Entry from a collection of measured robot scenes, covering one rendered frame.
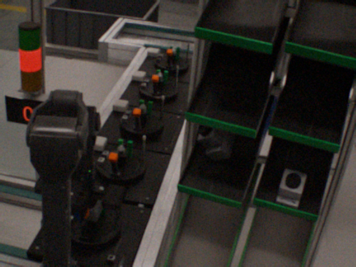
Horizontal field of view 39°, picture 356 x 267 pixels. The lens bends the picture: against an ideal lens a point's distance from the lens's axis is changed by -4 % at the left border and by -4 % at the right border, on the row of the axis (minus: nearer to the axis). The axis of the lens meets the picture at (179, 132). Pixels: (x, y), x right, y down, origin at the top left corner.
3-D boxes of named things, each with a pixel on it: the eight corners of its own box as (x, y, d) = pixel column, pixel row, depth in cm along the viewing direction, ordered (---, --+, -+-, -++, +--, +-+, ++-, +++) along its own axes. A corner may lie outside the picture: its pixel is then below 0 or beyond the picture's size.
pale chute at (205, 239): (224, 285, 107) (222, 286, 103) (167, 267, 110) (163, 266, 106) (262, 163, 113) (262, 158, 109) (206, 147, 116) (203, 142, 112)
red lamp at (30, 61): (35, 73, 113) (35, 53, 110) (16, 70, 113) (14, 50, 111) (44, 64, 117) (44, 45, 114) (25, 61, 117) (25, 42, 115)
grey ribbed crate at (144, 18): (142, 57, 298) (145, 20, 286) (44, 43, 305) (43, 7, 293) (158, 33, 334) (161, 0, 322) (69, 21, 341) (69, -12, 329)
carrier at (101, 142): (152, 211, 132) (156, 171, 125) (65, 192, 134) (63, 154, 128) (170, 160, 152) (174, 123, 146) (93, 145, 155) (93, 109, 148)
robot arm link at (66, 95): (82, 149, 70) (89, 74, 71) (25, 145, 70) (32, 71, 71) (98, 163, 99) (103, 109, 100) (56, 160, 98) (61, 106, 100)
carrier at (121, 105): (170, 159, 153) (174, 123, 146) (93, 145, 155) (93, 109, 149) (184, 120, 173) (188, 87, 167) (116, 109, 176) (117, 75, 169)
